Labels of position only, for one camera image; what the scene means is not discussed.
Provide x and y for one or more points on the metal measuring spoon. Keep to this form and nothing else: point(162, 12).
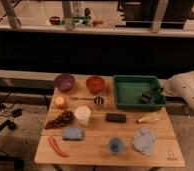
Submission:
point(98, 100)

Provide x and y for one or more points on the red chili pepper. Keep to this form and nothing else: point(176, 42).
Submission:
point(56, 148)

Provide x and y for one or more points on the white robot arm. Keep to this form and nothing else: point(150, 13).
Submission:
point(181, 85)

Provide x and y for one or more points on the white cup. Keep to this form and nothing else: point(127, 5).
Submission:
point(82, 114)

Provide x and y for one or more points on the blue cup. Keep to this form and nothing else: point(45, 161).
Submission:
point(115, 145)

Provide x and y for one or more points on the orange fruit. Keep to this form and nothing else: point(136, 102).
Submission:
point(61, 102)

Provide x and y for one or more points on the bunch of dark grapes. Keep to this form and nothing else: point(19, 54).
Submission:
point(63, 120)

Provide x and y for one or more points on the wooden folding table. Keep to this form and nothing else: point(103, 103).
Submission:
point(93, 148)

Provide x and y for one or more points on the black handled brush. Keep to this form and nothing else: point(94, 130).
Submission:
point(150, 96)

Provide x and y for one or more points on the green plastic tray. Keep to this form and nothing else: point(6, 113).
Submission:
point(129, 88)

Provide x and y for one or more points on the blue sponge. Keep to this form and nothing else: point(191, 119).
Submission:
point(72, 133)

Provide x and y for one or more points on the black sponge block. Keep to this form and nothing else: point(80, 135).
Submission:
point(112, 117)

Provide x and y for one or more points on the yellow banana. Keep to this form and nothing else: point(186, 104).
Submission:
point(149, 118)

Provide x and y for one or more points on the green background object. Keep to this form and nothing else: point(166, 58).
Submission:
point(75, 21)

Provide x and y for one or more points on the blue crumpled cloth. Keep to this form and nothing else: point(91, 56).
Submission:
point(143, 141)

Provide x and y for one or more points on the dark red background bowl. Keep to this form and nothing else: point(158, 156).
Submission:
point(54, 20)

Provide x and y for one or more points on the purple bowl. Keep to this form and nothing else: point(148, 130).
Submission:
point(64, 82)

